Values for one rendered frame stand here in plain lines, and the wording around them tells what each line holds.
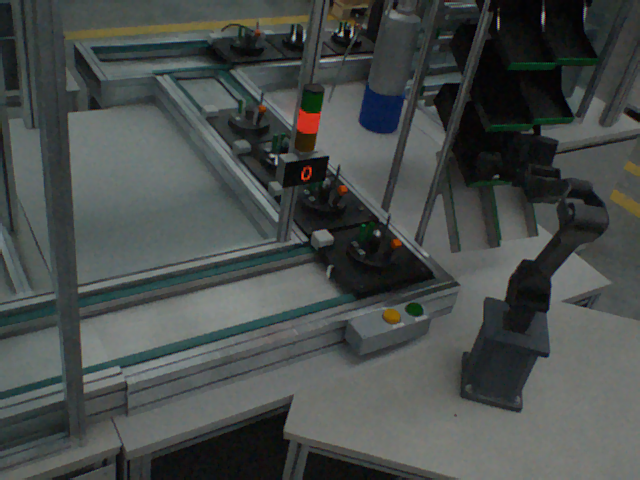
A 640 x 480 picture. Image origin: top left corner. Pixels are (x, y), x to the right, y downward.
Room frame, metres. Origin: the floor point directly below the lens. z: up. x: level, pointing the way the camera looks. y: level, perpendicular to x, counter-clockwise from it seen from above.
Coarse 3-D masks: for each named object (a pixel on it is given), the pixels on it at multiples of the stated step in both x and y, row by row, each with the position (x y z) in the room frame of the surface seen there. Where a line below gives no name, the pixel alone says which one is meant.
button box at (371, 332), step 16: (400, 304) 1.34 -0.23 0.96; (352, 320) 1.25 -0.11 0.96; (368, 320) 1.26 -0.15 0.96; (384, 320) 1.27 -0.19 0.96; (400, 320) 1.28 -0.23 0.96; (416, 320) 1.29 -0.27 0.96; (352, 336) 1.23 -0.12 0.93; (368, 336) 1.21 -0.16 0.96; (384, 336) 1.23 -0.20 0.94; (400, 336) 1.27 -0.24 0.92; (416, 336) 1.30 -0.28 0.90; (368, 352) 1.21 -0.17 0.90
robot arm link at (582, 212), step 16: (576, 208) 1.14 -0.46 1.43; (592, 208) 1.15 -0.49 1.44; (576, 224) 1.13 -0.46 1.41; (592, 224) 1.13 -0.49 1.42; (560, 240) 1.17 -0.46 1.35; (576, 240) 1.15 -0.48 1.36; (592, 240) 1.15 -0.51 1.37; (544, 256) 1.20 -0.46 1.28; (560, 256) 1.18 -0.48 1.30; (528, 272) 1.23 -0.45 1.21; (544, 272) 1.21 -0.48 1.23; (528, 288) 1.22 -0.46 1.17; (544, 288) 1.22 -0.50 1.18
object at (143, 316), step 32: (224, 256) 1.39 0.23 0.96; (256, 256) 1.44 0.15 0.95; (288, 256) 1.46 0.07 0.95; (320, 256) 1.52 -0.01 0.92; (96, 288) 1.19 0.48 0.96; (128, 288) 1.22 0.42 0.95; (160, 288) 1.25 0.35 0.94; (192, 288) 1.30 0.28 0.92; (224, 288) 1.32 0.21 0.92; (256, 288) 1.35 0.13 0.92; (288, 288) 1.37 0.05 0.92; (320, 288) 1.40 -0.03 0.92; (96, 320) 1.13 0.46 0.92; (128, 320) 1.15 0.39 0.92; (160, 320) 1.17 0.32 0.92; (192, 320) 1.19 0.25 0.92; (224, 320) 1.21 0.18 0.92; (256, 320) 1.20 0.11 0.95; (288, 320) 1.23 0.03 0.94; (128, 352) 1.05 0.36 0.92; (160, 352) 1.04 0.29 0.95
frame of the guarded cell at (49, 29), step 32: (64, 64) 0.84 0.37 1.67; (64, 96) 0.84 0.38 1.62; (64, 128) 0.84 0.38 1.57; (64, 160) 0.84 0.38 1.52; (64, 192) 0.84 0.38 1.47; (64, 224) 0.84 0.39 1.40; (64, 256) 0.84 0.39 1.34; (64, 288) 0.83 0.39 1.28; (64, 320) 0.83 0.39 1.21; (64, 352) 0.83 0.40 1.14; (32, 448) 0.79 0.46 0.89; (64, 448) 0.82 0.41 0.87
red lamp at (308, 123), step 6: (300, 108) 1.49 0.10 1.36; (300, 114) 1.47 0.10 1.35; (306, 114) 1.46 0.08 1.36; (312, 114) 1.47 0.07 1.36; (318, 114) 1.47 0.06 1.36; (300, 120) 1.47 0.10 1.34; (306, 120) 1.46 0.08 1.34; (312, 120) 1.46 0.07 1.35; (318, 120) 1.48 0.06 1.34; (300, 126) 1.47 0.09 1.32; (306, 126) 1.46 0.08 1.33; (312, 126) 1.47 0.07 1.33; (306, 132) 1.46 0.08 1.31; (312, 132) 1.47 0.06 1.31
